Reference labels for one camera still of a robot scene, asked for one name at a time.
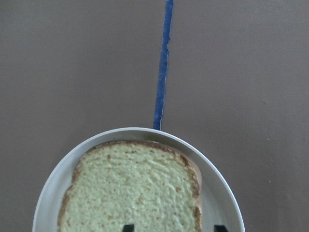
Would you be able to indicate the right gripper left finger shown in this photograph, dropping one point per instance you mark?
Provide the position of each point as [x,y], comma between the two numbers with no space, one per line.
[128,228]

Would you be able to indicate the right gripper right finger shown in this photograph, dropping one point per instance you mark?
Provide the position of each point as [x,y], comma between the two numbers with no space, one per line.
[220,228]

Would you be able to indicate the white round plate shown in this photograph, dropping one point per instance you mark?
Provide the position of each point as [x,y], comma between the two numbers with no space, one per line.
[219,206]

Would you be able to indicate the bread slice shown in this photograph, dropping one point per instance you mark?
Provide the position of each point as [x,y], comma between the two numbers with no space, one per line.
[145,184]

